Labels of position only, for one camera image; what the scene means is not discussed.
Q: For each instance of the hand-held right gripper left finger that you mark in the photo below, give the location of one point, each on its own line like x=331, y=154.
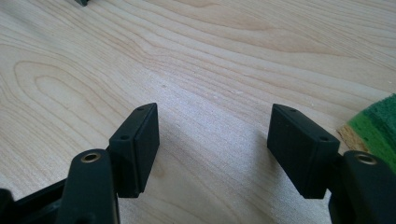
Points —
x=134, y=152

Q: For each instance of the small dark object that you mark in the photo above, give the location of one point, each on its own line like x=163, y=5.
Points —
x=82, y=2

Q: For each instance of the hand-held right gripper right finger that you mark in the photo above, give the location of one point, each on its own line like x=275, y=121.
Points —
x=300, y=149

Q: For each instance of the green scouring sponge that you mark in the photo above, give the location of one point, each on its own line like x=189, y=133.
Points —
x=378, y=129

